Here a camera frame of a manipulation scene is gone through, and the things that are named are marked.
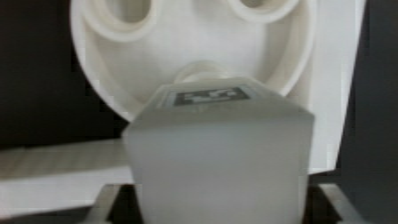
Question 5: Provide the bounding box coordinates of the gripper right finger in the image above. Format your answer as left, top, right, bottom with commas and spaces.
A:
304, 183, 372, 224

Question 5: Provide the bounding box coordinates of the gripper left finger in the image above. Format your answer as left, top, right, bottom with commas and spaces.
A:
79, 184, 143, 224

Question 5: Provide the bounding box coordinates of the white stool leg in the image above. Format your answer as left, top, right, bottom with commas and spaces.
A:
125, 78, 315, 224

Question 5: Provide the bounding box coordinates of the white round stool seat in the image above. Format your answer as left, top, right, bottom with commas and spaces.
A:
72, 0, 317, 120

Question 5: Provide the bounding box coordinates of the white U-shaped frame fence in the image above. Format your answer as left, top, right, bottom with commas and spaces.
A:
0, 0, 367, 222

